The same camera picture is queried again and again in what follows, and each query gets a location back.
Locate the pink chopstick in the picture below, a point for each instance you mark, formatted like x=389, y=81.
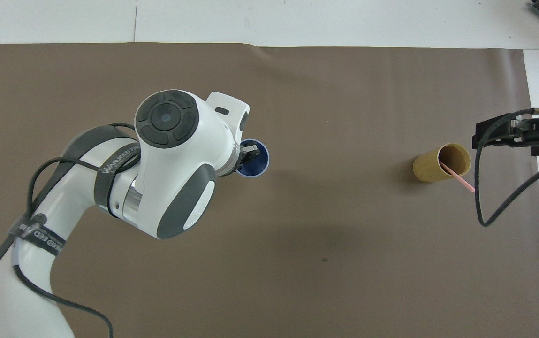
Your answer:
x=459, y=179

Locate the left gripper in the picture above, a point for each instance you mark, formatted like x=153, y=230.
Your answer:
x=249, y=152

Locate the bamboo cup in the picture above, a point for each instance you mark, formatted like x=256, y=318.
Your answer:
x=426, y=167

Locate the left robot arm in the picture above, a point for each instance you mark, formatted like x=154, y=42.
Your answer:
x=170, y=159

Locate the blue cup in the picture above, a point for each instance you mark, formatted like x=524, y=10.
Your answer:
x=261, y=165

